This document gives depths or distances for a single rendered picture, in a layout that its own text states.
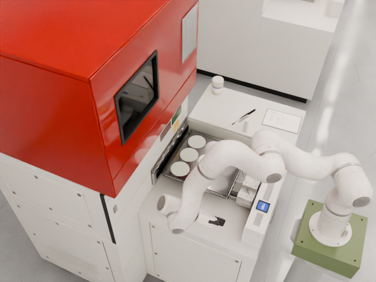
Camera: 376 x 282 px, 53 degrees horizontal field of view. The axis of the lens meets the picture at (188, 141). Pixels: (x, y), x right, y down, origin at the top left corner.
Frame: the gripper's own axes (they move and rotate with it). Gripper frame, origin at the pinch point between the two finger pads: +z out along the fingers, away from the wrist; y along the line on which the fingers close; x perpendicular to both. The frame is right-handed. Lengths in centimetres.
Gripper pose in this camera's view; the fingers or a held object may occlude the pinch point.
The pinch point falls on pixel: (220, 221)
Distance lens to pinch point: 171.9
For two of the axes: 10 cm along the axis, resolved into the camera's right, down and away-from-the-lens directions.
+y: 4.2, 2.5, -8.7
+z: 8.0, 3.4, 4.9
